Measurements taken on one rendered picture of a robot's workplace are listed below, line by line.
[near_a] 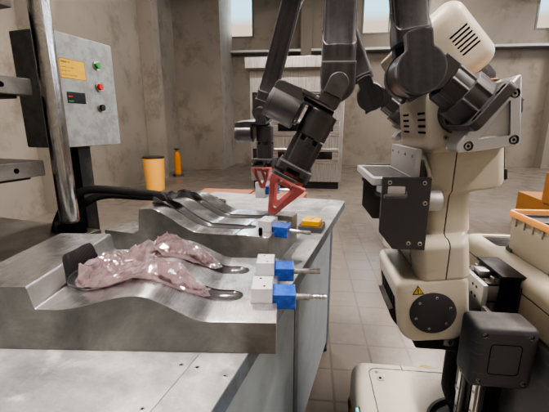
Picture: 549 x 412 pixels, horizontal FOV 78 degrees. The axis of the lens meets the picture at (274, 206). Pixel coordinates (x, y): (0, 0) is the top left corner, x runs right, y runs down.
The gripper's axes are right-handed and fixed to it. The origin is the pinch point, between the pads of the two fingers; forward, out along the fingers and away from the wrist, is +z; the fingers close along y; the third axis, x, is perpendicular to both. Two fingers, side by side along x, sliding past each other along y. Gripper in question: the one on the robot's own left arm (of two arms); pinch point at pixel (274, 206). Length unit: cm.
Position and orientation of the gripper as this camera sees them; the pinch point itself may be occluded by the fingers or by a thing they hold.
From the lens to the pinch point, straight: 65.4
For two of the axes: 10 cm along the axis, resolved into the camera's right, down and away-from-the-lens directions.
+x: 8.9, 4.5, 0.3
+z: -4.5, 8.6, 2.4
